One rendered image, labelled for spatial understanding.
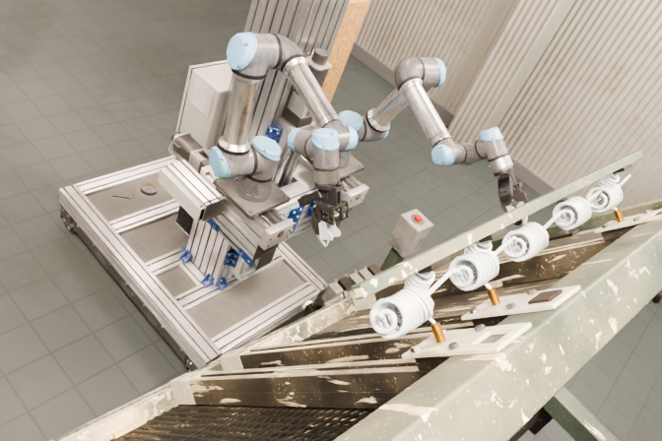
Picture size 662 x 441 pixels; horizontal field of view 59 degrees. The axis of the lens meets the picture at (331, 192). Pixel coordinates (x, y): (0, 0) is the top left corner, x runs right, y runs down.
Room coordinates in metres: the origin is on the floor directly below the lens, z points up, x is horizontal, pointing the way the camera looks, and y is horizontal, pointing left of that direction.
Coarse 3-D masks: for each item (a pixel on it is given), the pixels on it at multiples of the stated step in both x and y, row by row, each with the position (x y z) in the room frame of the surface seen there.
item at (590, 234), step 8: (584, 232) 1.67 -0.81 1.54; (592, 232) 1.65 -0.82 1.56; (600, 232) 1.64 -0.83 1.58; (552, 240) 1.70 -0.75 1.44; (560, 240) 1.69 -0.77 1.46; (568, 240) 1.67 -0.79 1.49; (576, 240) 1.66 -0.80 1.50; (584, 240) 1.65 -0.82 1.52; (528, 248) 1.72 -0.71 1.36; (496, 256) 1.76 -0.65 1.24; (504, 256) 1.75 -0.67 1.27; (448, 264) 1.84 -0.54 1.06
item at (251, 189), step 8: (240, 176) 1.76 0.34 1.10; (248, 176) 1.74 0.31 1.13; (240, 184) 1.74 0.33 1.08; (248, 184) 1.73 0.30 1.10; (256, 184) 1.74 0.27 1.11; (264, 184) 1.76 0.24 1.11; (240, 192) 1.73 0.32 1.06; (248, 192) 1.73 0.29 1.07; (256, 192) 1.74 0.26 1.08; (264, 192) 1.75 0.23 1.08; (248, 200) 1.72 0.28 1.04; (256, 200) 1.73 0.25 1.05; (264, 200) 1.75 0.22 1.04
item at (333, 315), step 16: (352, 304) 1.58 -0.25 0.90; (320, 320) 1.44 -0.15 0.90; (336, 320) 1.49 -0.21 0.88; (288, 336) 1.32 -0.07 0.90; (304, 336) 1.36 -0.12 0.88; (160, 400) 0.92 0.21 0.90; (112, 416) 0.82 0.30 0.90; (128, 416) 0.84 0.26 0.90; (144, 416) 0.86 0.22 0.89; (96, 432) 0.76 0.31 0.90; (112, 432) 0.78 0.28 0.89
